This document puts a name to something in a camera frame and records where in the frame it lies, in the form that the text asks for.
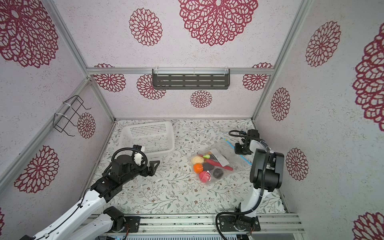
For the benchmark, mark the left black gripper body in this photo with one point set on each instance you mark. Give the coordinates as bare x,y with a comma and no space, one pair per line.
136,171

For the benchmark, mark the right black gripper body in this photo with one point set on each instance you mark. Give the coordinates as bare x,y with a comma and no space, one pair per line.
240,149

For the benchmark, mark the white perforated plastic basket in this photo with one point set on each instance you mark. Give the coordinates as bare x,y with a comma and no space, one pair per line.
157,138

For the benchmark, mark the black textured toy ball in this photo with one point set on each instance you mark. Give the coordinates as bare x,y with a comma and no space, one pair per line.
218,173

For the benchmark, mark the red toy chili pepper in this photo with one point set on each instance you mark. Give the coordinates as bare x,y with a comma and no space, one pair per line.
216,164

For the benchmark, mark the clear zip top bag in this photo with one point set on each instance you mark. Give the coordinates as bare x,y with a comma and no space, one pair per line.
218,162

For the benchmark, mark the dark oval toy avocado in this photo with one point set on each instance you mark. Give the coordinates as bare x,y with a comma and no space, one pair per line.
207,167

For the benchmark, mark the orange toy fruit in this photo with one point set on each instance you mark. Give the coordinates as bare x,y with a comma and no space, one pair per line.
198,168

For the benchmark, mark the pink red toy ball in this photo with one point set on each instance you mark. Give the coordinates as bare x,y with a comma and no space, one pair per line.
205,176

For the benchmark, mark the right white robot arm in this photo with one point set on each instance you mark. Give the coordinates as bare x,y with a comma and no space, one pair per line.
267,168

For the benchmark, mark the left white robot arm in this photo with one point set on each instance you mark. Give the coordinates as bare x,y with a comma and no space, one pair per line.
67,227

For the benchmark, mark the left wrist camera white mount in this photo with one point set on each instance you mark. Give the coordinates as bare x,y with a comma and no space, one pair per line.
138,157

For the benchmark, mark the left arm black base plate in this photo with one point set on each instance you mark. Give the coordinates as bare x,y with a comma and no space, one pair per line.
131,224

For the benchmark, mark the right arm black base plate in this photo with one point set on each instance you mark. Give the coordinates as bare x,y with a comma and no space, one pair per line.
231,223

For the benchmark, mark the black wire wall rack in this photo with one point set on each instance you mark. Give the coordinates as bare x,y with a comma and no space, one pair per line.
61,120

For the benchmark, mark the grey slotted wall shelf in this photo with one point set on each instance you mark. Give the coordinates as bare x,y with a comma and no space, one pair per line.
191,79

